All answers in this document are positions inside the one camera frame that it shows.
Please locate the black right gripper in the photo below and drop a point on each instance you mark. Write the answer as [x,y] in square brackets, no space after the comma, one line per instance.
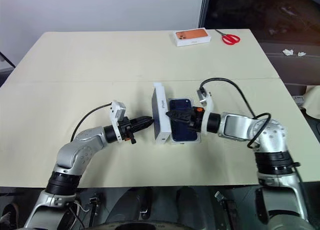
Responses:
[196,120]

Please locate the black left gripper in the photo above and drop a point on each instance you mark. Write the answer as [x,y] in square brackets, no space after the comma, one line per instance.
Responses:
[127,126]

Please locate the dark blue smartphone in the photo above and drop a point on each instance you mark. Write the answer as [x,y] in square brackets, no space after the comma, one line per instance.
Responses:
[182,132]

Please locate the white phone box lid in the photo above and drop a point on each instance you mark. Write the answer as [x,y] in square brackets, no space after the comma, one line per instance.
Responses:
[163,130]

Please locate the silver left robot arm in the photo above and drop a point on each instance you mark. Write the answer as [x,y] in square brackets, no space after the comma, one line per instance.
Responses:
[82,150]

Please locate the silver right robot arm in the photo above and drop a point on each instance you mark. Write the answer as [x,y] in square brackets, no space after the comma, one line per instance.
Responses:
[270,137]

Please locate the white box tray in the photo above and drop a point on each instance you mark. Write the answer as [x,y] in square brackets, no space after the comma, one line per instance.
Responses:
[185,141]

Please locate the closed orange phone box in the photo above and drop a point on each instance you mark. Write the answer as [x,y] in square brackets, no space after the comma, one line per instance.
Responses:
[192,41]

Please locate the dark grey side bench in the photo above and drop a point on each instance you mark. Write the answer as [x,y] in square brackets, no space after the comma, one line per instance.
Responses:
[287,68]

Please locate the small white label tag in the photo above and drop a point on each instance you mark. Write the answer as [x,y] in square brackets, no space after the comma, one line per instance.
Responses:
[298,99]

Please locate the crumpled white paper scrap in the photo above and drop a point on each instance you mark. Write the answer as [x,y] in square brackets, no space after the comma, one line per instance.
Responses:
[302,54]
[288,52]

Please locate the white rounded object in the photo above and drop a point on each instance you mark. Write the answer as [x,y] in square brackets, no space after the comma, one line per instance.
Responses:
[312,100]

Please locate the dark glass window panel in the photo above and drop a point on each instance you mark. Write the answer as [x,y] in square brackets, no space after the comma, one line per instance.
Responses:
[262,10]

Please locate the black metal stand leg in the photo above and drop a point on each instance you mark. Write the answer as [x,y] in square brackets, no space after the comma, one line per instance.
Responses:
[6,58]

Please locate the dark shoe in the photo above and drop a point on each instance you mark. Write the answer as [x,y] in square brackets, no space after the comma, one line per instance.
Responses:
[8,217]

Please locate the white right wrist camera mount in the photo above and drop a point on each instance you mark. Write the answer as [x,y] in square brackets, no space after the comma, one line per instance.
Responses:
[209,107]

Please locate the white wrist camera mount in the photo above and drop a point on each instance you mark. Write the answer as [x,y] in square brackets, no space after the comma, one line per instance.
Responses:
[209,107]
[116,110]

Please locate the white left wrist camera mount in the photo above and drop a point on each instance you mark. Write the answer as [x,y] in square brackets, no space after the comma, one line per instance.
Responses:
[116,110]

